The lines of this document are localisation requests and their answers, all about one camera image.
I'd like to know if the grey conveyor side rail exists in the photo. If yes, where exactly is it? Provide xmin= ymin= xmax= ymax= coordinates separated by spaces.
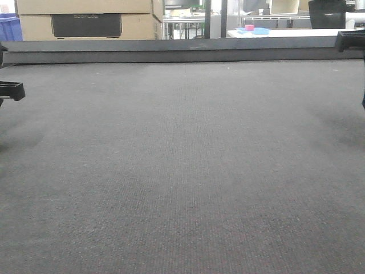
xmin=2 ymin=36 xmax=363 ymax=65

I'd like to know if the pink block on tray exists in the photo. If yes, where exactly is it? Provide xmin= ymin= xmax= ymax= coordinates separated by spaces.
xmin=245 ymin=24 xmax=254 ymax=31

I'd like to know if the black office chair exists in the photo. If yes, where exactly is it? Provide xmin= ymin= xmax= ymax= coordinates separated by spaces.
xmin=308 ymin=0 xmax=347 ymax=29

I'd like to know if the light blue tray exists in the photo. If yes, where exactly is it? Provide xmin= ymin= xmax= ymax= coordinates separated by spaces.
xmin=236 ymin=27 xmax=270 ymax=36

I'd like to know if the blue crate far left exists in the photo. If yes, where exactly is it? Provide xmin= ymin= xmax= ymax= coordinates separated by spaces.
xmin=1 ymin=13 xmax=23 ymax=42

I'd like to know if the white table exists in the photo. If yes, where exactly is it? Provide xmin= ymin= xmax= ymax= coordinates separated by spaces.
xmin=228 ymin=29 xmax=352 ymax=38

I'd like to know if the dark conveyor belt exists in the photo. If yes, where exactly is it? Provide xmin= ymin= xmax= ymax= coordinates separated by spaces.
xmin=1 ymin=60 xmax=364 ymax=273

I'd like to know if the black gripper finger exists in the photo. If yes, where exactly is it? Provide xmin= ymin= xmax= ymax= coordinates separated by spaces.
xmin=1 ymin=81 xmax=26 ymax=101
xmin=335 ymin=29 xmax=364 ymax=52

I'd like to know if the cardboard box with black label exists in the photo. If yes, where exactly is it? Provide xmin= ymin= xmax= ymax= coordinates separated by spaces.
xmin=16 ymin=0 xmax=164 ymax=41

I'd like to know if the black vertical post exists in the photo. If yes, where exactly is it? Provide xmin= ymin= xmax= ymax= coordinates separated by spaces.
xmin=204 ymin=0 xmax=211 ymax=39

